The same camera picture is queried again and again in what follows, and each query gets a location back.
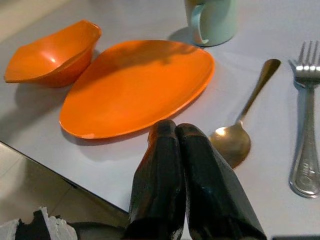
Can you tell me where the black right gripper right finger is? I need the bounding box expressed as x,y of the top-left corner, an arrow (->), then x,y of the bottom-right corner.
176,122 -> 268,240

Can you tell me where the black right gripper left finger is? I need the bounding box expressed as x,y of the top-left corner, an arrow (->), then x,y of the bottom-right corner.
124,119 -> 187,240

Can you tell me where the orange oval plate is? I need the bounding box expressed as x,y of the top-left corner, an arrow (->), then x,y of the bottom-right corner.
59,39 -> 216,140

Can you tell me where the orange deep bowl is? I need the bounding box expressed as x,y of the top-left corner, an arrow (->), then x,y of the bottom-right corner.
3,19 -> 103,89

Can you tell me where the green ceramic mug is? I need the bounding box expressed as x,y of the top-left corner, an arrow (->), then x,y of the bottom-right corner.
184,0 -> 239,48

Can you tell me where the brass coloured metal spoon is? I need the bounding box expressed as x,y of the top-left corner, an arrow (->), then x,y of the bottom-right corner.
208,58 -> 282,170

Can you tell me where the silver metal fork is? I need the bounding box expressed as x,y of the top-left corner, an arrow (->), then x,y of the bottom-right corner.
288,40 -> 320,199

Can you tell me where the white black robot leg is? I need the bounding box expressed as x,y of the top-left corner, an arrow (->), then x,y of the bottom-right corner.
0,206 -> 78,240

